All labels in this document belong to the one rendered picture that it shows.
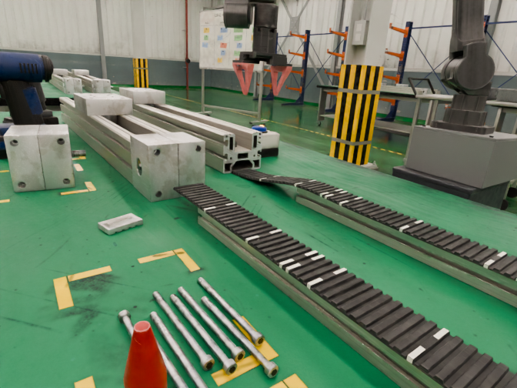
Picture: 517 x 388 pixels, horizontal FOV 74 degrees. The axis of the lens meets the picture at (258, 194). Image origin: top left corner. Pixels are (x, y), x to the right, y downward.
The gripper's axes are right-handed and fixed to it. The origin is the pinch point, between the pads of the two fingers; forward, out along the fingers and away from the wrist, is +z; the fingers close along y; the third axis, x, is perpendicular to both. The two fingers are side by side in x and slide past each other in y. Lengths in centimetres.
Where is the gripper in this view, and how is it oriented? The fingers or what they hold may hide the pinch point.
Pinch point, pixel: (261, 91)
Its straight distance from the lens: 91.6
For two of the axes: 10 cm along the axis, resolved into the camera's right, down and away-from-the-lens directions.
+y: -8.1, 1.5, -5.7
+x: 5.9, 3.1, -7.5
